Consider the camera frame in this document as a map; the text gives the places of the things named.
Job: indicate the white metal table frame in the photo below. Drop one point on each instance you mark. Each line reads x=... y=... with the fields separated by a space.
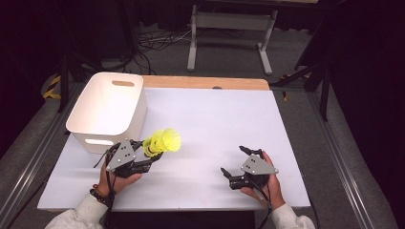
x=232 y=20

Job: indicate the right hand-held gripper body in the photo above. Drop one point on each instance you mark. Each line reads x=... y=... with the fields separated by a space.
x=256 y=167

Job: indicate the person's right hand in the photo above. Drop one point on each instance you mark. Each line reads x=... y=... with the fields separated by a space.
x=273 y=191

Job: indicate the white table sheet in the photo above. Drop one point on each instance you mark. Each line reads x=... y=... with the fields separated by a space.
x=207 y=127

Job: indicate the white plastic storage bin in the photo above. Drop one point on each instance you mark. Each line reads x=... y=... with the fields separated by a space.
x=105 y=105

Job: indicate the grey metal floor rail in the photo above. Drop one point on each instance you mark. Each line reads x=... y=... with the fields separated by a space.
x=35 y=159
x=340 y=165

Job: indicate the person's left hand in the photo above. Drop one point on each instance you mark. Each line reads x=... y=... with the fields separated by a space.
x=111 y=183

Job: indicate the black metal stand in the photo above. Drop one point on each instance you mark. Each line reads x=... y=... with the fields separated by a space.
x=65 y=82
x=323 y=92

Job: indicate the yellow plastic shuttlecock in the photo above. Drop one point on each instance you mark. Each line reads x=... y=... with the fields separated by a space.
x=173 y=140
x=150 y=147
x=160 y=140

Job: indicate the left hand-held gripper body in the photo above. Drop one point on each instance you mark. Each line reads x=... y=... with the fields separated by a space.
x=122 y=157

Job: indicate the yellow black hazard tape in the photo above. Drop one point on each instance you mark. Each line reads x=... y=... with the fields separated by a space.
x=284 y=93
x=51 y=89

